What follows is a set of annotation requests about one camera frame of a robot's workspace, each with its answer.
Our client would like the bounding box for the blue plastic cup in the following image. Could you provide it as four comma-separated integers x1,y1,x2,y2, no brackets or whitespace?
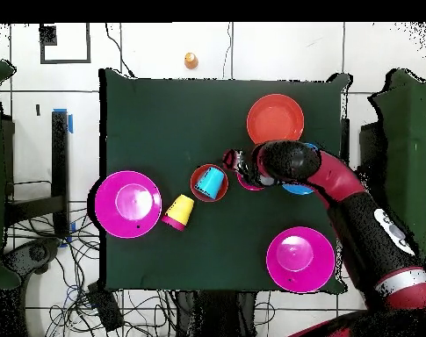
194,166,226,200

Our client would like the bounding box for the orange plastic cup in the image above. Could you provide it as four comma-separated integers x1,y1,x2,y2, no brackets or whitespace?
184,52,200,71

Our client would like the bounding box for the black metal stand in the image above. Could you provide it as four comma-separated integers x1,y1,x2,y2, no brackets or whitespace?
3,110,71,240
339,118,350,159

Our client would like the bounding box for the small red plastic bowl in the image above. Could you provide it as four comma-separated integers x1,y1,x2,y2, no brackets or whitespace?
235,171,266,192

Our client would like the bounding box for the blue plastic bowl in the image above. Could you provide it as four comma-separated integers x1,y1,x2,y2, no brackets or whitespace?
281,141,321,197

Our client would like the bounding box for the large pink plastic bowl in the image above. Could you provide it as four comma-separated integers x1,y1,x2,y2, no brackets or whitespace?
265,226,336,293
94,170,163,240

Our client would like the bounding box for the thin black floor cable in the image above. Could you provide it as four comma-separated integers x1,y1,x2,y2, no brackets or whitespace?
105,22,135,79

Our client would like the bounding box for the small orange plastic bowl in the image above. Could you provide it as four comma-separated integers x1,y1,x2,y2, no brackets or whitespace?
190,163,230,204

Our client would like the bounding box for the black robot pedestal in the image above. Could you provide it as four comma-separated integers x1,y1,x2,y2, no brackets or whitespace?
173,290,259,337

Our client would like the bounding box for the black power strip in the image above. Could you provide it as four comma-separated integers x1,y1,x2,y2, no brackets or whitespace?
86,282,125,333

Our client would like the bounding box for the large orange plastic bowl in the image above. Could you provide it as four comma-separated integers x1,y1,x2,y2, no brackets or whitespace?
246,93,306,146

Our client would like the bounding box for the dark green tablecloth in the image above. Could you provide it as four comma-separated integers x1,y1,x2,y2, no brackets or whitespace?
98,68,354,295

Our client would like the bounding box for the grey office chair base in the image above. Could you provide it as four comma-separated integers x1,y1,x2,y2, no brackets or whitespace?
1,237,62,278

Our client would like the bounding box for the black square floor frame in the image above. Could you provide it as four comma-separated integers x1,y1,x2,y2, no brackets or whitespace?
39,22,92,65

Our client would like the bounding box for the red plastic cup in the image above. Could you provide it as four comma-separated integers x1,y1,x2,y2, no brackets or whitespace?
161,214,186,233

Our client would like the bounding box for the tangle of floor cables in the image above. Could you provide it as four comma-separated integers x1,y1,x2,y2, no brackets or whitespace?
4,206,178,337

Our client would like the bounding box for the yellow plastic cup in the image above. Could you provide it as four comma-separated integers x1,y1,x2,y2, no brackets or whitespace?
163,193,195,226

